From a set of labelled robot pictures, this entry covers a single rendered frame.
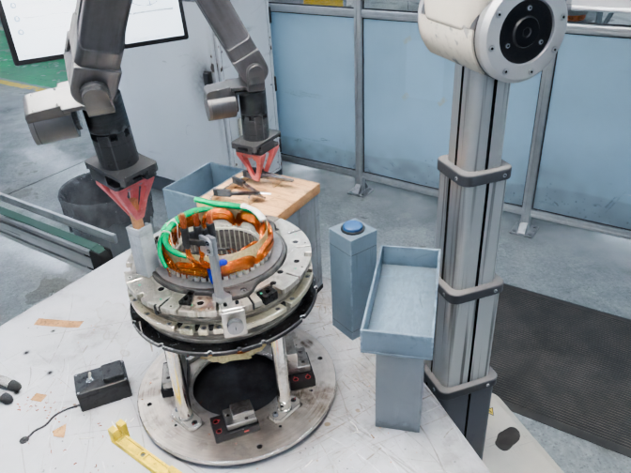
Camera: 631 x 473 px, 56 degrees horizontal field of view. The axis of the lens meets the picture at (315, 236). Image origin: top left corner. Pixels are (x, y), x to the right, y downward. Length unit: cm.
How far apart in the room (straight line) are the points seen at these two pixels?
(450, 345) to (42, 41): 140
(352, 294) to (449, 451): 36
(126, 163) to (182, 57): 248
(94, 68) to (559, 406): 195
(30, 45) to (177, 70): 157
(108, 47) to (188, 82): 261
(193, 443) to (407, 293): 46
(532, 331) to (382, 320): 171
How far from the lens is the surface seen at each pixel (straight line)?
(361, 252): 121
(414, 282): 107
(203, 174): 148
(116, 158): 90
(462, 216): 115
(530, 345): 257
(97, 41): 79
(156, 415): 120
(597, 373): 252
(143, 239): 98
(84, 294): 161
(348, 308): 127
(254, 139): 128
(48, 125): 89
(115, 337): 144
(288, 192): 130
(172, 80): 348
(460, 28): 101
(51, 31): 195
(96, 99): 82
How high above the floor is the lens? 164
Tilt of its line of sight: 30 degrees down
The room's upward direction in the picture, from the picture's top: 3 degrees counter-clockwise
